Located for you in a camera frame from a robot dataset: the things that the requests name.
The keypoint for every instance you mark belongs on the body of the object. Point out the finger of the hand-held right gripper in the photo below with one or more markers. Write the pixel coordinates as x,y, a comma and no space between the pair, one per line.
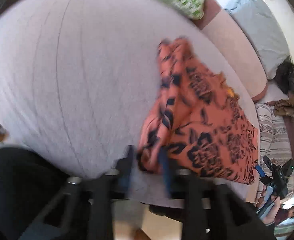
267,162
259,171

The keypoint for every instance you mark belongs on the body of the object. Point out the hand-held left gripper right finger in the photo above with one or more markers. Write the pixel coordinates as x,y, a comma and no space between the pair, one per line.
165,175

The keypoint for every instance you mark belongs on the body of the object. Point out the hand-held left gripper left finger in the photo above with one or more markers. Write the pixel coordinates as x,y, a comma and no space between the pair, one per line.
127,172

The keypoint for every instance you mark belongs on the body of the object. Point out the orange black floral shirt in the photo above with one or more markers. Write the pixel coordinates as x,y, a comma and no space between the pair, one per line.
199,130

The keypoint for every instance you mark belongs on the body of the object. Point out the person's right hand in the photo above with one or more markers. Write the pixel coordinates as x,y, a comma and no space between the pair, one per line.
271,210

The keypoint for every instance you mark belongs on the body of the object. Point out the striped floral blanket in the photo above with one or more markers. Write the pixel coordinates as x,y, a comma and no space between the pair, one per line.
274,140

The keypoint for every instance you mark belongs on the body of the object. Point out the printed cloth with figure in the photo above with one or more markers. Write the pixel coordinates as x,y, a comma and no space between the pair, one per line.
290,212

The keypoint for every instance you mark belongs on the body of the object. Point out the brown ruffled garment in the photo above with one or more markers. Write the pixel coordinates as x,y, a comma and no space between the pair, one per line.
290,106

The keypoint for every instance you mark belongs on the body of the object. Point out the black furry garment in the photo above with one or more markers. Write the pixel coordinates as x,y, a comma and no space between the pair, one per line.
288,76

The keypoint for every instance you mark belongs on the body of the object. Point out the person's black trousers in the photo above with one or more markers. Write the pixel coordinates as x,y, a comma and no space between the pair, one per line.
24,192

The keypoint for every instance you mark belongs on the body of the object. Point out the pink bolster cushion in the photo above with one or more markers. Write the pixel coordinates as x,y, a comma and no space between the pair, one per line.
234,55

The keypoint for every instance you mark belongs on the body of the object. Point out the grey-blue pillow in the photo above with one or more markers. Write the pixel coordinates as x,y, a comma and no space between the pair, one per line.
259,30

